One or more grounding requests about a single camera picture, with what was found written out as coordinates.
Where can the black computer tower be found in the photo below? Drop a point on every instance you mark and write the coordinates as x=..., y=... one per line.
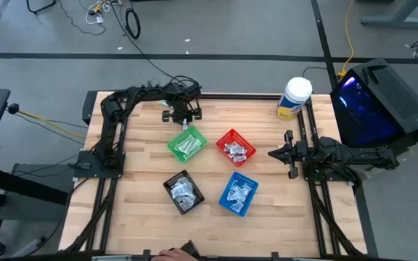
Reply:
x=394, y=108

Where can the black clamp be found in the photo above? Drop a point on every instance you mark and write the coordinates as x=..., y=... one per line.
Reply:
x=146, y=255
x=275, y=256
x=150, y=83

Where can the black plastic basket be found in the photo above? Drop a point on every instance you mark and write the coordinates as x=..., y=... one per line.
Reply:
x=185, y=174

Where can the black handheld device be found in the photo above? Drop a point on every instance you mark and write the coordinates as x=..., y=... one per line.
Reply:
x=191, y=250

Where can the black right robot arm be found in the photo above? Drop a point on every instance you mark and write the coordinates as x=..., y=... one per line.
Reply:
x=368, y=157

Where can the small white grey packet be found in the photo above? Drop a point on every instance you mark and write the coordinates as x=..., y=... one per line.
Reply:
x=228, y=147
x=240, y=149
x=234, y=145
x=240, y=158
x=232, y=154

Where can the white bandage strip packet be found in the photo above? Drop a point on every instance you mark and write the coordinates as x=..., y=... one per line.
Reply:
x=191, y=140
x=189, y=149
x=194, y=144
x=164, y=104
x=184, y=145
x=185, y=126

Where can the black aluminium table frame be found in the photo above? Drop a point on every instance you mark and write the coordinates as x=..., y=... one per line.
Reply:
x=238, y=96

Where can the red plastic basket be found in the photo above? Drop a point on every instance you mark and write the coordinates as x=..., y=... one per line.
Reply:
x=236, y=135

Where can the green plastic basket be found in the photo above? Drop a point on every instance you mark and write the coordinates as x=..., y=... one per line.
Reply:
x=180, y=156

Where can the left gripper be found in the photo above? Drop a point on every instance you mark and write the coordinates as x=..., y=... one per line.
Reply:
x=183, y=110

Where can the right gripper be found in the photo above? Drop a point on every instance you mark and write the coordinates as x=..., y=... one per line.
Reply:
x=301, y=152

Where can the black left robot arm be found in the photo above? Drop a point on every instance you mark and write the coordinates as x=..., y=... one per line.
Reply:
x=109, y=123

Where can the white black-print square packet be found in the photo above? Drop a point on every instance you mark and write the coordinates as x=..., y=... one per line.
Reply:
x=190, y=199
x=188, y=190
x=179, y=199
x=184, y=206
x=181, y=183
x=176, y=192

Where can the disinfectant wipes canister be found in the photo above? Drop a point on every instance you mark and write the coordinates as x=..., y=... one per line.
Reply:
x=298, y=90

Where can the grey desk foot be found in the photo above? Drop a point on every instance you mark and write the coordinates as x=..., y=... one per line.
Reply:
x=394, y=20

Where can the black electronics box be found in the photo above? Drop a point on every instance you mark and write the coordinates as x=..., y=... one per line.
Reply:
x=90, y=105

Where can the person's hand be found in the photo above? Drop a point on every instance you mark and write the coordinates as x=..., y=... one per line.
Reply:
x=169, y=255

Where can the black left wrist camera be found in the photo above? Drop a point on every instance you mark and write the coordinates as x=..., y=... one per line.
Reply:
x=193, y=91

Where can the blue plastic basket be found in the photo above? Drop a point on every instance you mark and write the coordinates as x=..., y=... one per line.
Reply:
x=225, y=204

